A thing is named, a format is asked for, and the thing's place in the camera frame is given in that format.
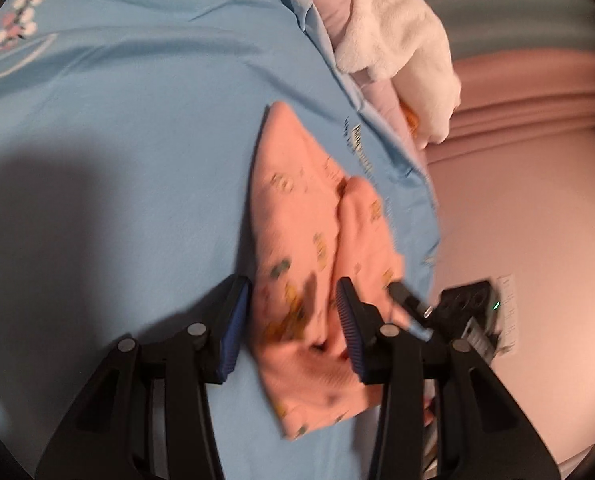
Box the teal curtain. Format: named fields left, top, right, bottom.
left=392, top=0, right=595, bottom=56

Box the white plush goose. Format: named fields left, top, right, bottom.
left=335, top=0, right=462, bottom=150

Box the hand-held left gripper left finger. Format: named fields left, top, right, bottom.
left=35, top=275, right=251, bottom=480

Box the pink printed small garment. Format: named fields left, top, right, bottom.
left=248, top=101, right=413, bottom=442

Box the white power strip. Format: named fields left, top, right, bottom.
left=495, top=274, right=521, bottom=356

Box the pink curtain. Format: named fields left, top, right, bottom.
left=422, top=50, right=595, bottom=163

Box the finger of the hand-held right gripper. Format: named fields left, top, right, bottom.
left=391, top=283, right=436, bottom=341

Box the blue floral blanket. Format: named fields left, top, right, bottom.
left=0, top=0, right=441, bottom=480

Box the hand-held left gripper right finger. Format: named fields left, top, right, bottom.
left=335, top=276, right=561, bottom=480

